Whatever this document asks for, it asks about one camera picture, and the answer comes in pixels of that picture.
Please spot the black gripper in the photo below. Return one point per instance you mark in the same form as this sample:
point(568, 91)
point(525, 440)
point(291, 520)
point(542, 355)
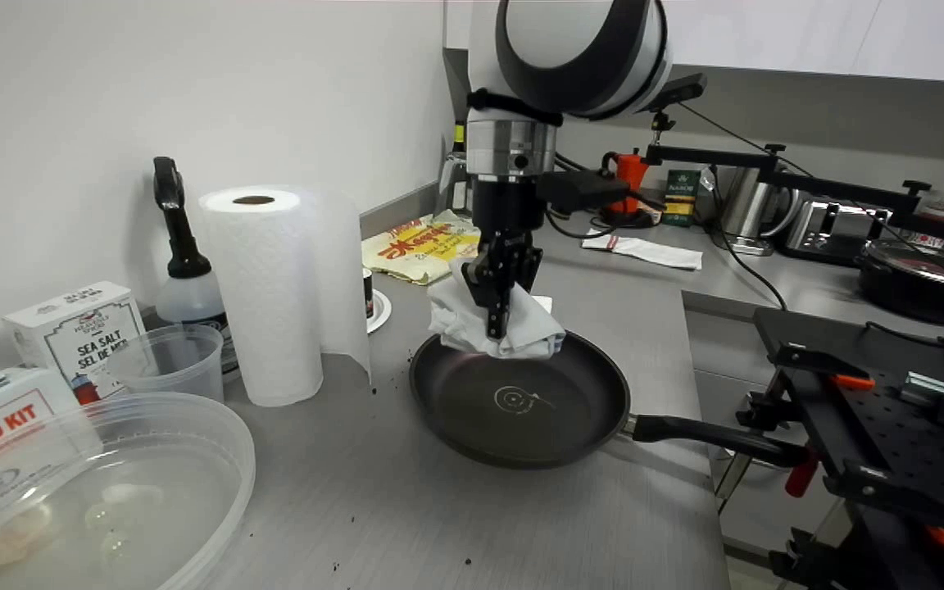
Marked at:
point(509, 214)

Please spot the white blue-striped kitchen towel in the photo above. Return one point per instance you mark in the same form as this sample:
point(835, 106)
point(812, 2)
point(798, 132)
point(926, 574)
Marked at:
point(461, 323)

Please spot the dark nonstick frying pan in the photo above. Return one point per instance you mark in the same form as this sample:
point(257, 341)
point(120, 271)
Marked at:
point(515, 412)

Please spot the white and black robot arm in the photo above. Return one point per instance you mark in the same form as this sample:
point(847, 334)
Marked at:
point(582, 53)

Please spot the white paper towel roll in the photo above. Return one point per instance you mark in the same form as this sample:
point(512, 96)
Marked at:
point(262, 296)

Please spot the yellow printed package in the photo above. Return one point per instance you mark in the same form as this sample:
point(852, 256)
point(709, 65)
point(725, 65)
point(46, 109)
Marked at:
point(419, 246)

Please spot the small white plate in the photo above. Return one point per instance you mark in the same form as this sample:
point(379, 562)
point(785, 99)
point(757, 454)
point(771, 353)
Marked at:
point(379, 311)

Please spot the small condiment bottle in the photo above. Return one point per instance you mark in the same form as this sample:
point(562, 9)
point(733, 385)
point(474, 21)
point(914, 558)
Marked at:
point(455, 175)

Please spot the white folded cloth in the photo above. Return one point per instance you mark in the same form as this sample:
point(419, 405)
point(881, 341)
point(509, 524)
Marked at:
point(639, 250)

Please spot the green box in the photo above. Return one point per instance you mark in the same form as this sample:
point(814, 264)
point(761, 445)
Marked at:
point(685, 199)

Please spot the silver kettle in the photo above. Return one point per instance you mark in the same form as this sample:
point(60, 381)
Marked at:
point(753, 208)

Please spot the black and white pump bottle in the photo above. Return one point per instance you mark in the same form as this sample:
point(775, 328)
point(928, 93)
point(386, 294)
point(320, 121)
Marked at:
point(183, 264)

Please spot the small clear plastic container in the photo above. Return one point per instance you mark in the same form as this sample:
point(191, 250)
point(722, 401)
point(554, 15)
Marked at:
point(183, 362)

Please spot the silver toaster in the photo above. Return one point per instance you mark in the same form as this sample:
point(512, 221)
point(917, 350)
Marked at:
point(838, 226)

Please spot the large clear plastic bowl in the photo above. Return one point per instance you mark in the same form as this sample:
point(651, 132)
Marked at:
point(155, 492)

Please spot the white sea salt box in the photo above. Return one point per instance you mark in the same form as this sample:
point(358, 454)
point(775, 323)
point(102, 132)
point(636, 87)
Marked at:
point(82, 338)

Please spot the black cooking pot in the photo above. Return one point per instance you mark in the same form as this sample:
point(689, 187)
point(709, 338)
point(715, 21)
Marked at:
point(926, 280)

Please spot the white first aid kit box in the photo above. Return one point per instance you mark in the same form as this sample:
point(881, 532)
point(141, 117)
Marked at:
point(2, 431)

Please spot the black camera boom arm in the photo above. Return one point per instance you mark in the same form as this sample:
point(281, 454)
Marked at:
point(712, 156)

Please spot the black stereo camera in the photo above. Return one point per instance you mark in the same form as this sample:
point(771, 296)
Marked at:
point(685, 91)

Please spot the black robot mount plate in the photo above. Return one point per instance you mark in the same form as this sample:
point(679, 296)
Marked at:
point(910, 436)

